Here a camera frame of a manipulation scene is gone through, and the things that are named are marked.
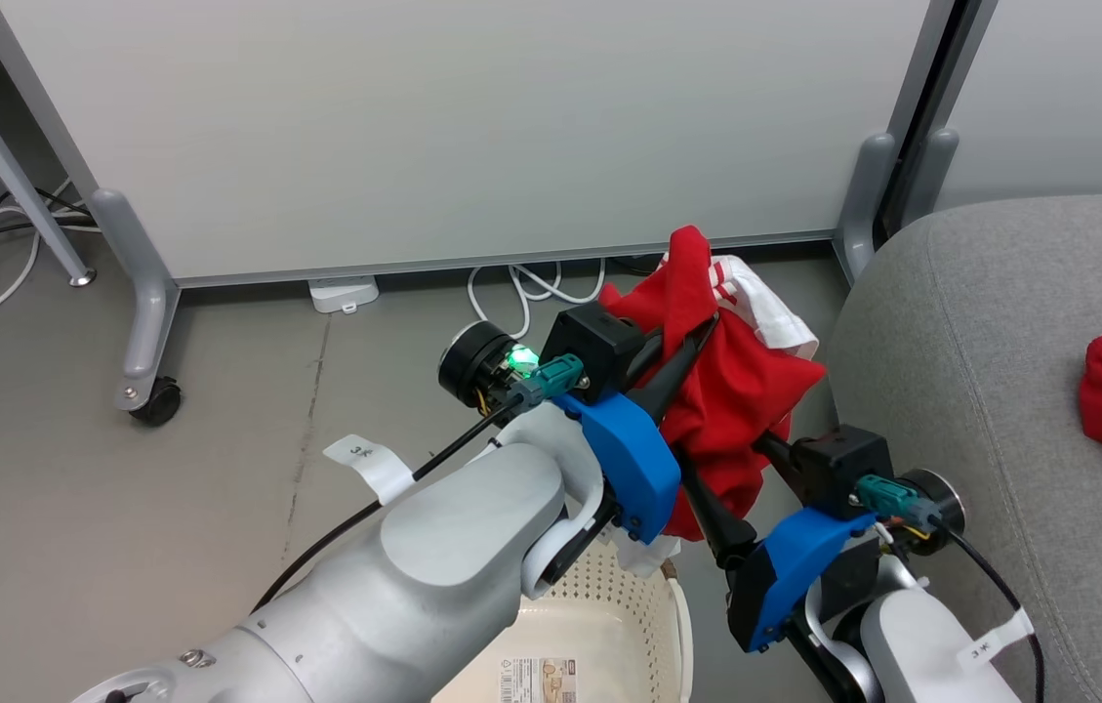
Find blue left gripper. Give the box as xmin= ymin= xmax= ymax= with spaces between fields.
xmin=555 ymin=312 xmax=720 ymax=545

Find narrow white partition panel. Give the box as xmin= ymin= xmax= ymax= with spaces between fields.
xmin=887 ymin=0 xmax=1102 ymax=227

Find cream perforated laundry basket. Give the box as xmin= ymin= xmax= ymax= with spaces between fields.
xmin=431 ymin=532 xmax=695 ymax=703

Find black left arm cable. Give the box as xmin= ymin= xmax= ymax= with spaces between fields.
xmin=253 ymin=356 xmax=586 ymax=611

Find coiled white cable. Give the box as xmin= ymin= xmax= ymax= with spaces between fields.
xmin=468 ymin=259 xmax=607 ymax=340

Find tangled black floor cables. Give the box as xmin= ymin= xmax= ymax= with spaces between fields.
xmin=0 ymin=184 xmax=101 ymax=318

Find white tag on left cable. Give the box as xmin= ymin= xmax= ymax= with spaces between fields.
xmin=324 ymin=434 xmax=415 ymax=505

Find white tag on cable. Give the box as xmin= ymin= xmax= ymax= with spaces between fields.
xmin=324 ymin=434 xmax=415 ymax=505
xmin=959 ymin=608 xmax=1037 ymax=667

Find grey fabric sofa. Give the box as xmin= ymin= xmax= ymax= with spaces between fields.
xmin=822 ymin=193 xmax=1102 ymax=703

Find desk with grey metal legs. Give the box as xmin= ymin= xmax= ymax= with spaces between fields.
xmin=0 ymin=15 xmax=98 ymax=289

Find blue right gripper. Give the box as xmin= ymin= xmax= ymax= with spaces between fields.
xmin=673 ymin=431 xmax=876 ymax=653

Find small white adapter box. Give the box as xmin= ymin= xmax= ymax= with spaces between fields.
xmin=306 ymin=276 xmax=382 ymax=315

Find red and white garment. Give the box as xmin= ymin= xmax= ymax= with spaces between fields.
xmin=599 ymin=225 xmax=827 ymax=577

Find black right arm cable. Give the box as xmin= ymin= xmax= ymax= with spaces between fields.
xmin=855 ymin=476 xmax=1046 ymax=703

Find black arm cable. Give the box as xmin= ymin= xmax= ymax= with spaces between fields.
xmin=855 ymin=476 xmax=1046 ymax=703
xmin=253 ymin=356 xmax=586 ymax=611

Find black caster wheel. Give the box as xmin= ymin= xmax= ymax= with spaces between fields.
xmin=128 ymin=378 xmax=184 ymax=428

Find large white partition panel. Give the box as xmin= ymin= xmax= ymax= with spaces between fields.
xmin=0 ymin=0 xmax=961 ymax=411

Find printed label sticker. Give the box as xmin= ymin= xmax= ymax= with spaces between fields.
xmin=497 ymin=656 xmax=578 ymax=703

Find white tag on right cable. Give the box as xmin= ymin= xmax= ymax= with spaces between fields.
xmin=959 ymin=608 xmax=1037 ymax=667

